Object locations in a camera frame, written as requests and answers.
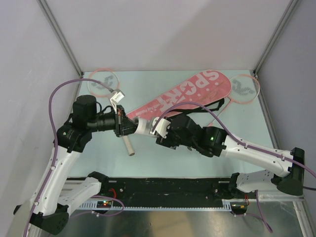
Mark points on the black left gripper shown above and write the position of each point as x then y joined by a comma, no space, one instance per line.
124,125

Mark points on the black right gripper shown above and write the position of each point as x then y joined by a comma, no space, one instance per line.
167,142

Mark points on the white shuttlecock tube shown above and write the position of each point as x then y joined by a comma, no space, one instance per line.
144,127

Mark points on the pink racket bag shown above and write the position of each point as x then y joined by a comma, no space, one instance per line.
204,88

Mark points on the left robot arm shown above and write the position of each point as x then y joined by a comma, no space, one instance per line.
46,209

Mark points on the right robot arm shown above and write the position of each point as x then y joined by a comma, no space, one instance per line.
281,169

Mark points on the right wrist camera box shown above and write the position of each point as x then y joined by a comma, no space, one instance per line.
160,128

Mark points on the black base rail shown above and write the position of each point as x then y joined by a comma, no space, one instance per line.
169,190

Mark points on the white slotted cable duct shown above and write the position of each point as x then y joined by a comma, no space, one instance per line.
104,205

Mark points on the aluminium frame post left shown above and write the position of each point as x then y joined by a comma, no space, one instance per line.
49,15

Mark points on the aluminium frame post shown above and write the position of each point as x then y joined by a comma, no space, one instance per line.
278,31
49,15

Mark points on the aluminium frame post right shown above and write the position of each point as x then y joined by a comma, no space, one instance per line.
278,31

